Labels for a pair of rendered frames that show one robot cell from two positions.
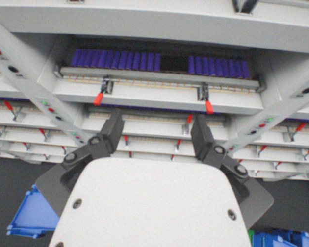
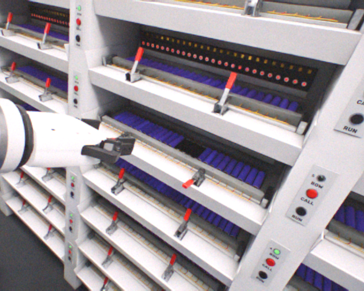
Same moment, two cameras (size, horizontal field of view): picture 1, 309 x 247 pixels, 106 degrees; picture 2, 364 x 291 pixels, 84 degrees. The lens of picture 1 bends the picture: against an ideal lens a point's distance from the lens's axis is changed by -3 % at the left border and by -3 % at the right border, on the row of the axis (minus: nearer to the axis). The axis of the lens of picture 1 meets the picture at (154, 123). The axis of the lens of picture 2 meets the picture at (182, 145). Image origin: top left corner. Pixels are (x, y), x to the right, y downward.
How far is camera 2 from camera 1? 0.32 m
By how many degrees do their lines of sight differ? 37
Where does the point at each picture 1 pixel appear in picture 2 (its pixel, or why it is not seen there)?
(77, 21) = (125, 89)
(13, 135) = not seen: hidden behind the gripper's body
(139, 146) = (123, 239)
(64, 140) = (58, 187)
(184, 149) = (177, 283)
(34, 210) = not seen: outside the picture
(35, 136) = (38, 170)
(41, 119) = not seen: hidden behind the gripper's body
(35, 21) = (106, 82)
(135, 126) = (130, 198)
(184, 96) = (179, 174)
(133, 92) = (140, 152)
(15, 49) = (86, 91)
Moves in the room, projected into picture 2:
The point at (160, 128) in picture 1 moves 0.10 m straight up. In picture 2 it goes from (153, 215) to (160, 190)
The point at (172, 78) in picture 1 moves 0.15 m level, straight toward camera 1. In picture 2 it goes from (177, 154) to (136, 168)
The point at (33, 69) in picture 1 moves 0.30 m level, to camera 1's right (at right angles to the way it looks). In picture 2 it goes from (86, 105) to (159, 141)
